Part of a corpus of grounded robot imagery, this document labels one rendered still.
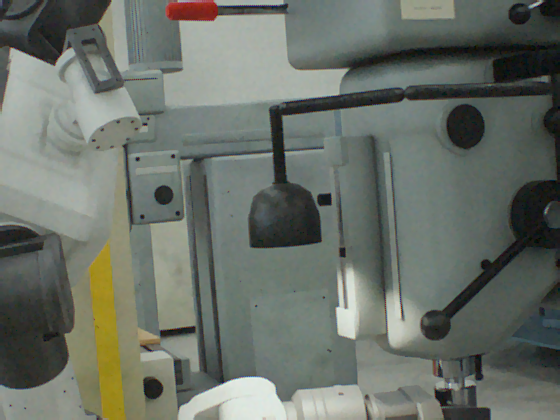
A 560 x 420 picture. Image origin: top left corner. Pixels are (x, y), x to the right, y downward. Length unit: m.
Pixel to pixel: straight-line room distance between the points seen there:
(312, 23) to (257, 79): 9.67
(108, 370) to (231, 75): 8.06
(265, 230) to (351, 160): 0.13
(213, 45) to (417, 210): 9.66
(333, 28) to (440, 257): 0.26
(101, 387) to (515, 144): 1.90
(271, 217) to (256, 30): 9.88
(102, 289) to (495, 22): 1.88
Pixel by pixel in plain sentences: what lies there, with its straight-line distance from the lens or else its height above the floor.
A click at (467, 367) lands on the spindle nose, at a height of 1.29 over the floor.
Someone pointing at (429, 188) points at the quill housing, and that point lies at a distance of 1.04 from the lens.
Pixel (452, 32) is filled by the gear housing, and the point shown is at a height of 1.64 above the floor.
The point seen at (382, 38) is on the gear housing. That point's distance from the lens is 1.00.
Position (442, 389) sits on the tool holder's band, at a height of 1.27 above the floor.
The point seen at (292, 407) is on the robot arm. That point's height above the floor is 1.27.
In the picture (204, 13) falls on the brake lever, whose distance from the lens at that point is 1.15.
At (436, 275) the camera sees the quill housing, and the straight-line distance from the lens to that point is 1.05.
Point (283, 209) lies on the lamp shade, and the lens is 1.00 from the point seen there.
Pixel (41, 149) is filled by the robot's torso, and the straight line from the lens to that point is 1.23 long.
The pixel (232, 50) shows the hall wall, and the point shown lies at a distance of 10.74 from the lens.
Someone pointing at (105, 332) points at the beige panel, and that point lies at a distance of 2.79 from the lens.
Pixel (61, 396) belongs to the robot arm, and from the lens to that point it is 1.19.
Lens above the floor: 1.53
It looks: 3 degrees down
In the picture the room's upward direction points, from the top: 4 degrees counter-clockwise
